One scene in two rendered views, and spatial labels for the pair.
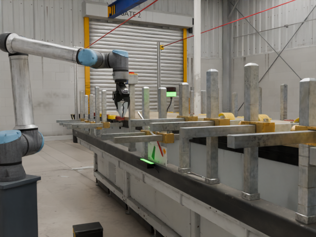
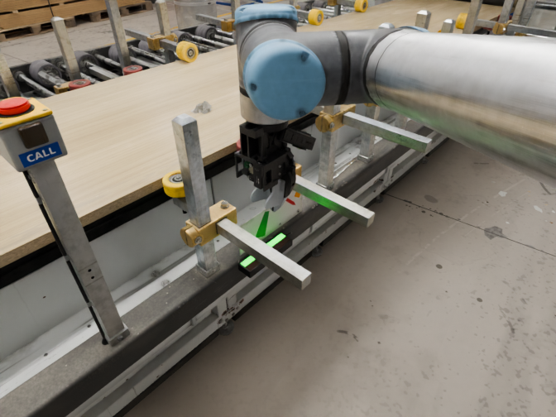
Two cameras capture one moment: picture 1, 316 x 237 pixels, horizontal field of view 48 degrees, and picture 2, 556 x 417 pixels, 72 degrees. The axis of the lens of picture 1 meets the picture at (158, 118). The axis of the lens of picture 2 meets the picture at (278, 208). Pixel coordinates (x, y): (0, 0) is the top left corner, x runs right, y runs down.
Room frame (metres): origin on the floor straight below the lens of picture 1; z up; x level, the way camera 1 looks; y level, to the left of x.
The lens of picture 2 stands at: (2.24, 0.77, 1.44)
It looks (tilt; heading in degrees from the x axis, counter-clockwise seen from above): 38 degrees down; 246
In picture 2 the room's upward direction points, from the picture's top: straight up
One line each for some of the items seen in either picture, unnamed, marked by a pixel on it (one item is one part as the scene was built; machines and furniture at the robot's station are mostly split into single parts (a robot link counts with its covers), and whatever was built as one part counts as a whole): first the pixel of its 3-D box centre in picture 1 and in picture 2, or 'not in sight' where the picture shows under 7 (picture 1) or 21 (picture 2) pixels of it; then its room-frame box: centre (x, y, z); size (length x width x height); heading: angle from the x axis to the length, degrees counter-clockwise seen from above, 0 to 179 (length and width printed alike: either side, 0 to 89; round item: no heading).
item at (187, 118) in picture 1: (186, 121); (335, 117); (1.64, -0.13, 0.95); 0.14 x 0.06 x 0.05; 23
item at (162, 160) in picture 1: (156, 154); (273, 218); (1.91, 0.01, 0.75); 0.26 x 0.01 x 0.10; 23
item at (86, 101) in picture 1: (86, 117); not in sight; (3.73, 0.76, 0.87); 0.04 x 0.04 x 0.48; 23
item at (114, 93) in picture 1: (120, 90); (265, 149); (2.01, 0.21, 1.10); 0.09 x 0.08 x 0.12; 25
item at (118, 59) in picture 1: (120, 60); (266, 50); (2.01, 0.21, 1.27); 0.10 x 0.09 x 0.12; 75
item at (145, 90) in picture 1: (146, 126); (199, 213); (2.12, 0.07, 0.89); 0.04 x 0.04 x 0.48; 23
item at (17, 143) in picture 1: (8, 146); not in sight; (2.01, 0.86, 0.79); 0.17 x 0.15 x 0.18; 165
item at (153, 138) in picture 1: (154, 138); (300, 186); (1.83, 0.02, 0.84); 0.43 x 0.03 x 0.04; 113
